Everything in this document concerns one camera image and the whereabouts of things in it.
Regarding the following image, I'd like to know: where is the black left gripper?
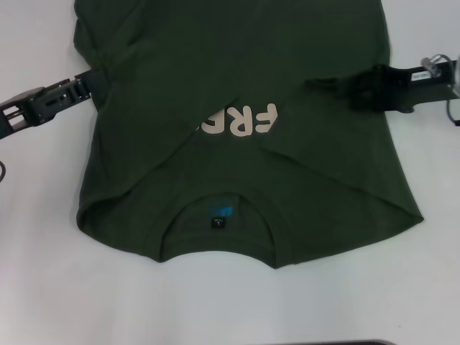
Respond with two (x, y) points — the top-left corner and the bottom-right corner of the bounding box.
(0, 68), (109, 142)

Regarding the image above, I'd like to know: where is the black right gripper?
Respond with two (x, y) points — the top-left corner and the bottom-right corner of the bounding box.
(332, 59), (460, 115)

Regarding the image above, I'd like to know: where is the dark green FREE t-shirt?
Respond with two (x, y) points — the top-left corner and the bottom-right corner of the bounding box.
(73, 0), (425, 270)

